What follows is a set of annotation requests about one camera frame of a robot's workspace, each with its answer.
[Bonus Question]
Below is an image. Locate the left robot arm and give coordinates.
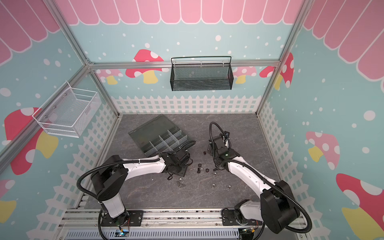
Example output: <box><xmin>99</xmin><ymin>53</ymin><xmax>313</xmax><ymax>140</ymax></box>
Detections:
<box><xmin>77</xmin><ymin>141</ymin><xmax>196</xmax><ymax>226</ymax></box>

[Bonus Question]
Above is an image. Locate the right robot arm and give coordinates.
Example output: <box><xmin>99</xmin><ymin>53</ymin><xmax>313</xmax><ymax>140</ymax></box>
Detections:
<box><xmin>209</xmin><ymin>122</ymin><xmax>313</xmax><ymax>238</ymax></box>

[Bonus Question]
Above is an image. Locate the grey plastic organizer box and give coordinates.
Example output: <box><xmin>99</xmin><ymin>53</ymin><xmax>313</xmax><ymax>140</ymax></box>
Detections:
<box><xmin>129</xmin><ymin>115</ymin><xmax>189</xmax><ymax>157</ymax></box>

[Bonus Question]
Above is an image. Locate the aluminium mounting rail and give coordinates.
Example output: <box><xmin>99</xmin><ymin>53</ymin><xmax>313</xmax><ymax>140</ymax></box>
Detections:
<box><xmin>53</xmin><ymin>208</ymin><xmax>312</xmax><ymax>240</ymax></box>

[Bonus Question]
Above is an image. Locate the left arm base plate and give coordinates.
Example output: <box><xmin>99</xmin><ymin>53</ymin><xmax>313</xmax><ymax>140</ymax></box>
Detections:
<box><xmin>101</xmin><ymin>210</ymin><xmax>144</xmax><ymax>227</ymax></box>

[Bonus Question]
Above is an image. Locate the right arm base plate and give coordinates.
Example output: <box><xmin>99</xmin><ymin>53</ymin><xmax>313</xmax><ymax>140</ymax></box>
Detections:
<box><xmin>221</xmin><ymin>208</ymin><xmax>263</xmax><ymax>226</ymax></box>

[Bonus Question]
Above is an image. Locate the black wire mesh basket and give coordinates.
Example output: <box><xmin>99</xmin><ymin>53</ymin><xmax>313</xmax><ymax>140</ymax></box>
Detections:
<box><xmin>170</xmin><ymin>56</ymin><xmax>234</xmax><ymax>92</ymax></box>

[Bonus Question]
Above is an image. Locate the white wire mesh basket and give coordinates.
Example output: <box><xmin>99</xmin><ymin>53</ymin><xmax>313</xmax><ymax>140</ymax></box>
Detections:
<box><xmin>32</xmin><ymin>82</ymin><xmax>102</xmax><ymax>138</ymax></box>

